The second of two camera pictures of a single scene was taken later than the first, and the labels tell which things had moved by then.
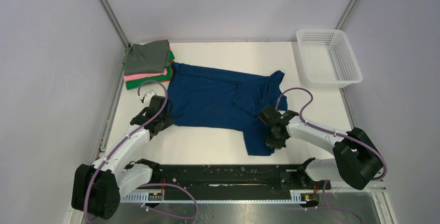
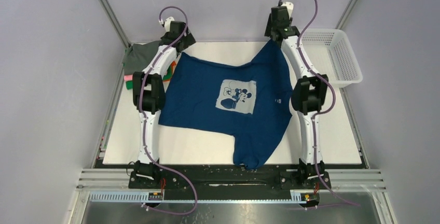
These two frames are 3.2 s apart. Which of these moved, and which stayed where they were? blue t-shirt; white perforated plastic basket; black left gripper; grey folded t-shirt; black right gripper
Moved: blue t-shirt; black right gripper; black left gripper
Stayed: white perforated plastic basket; grey folded t-shirt
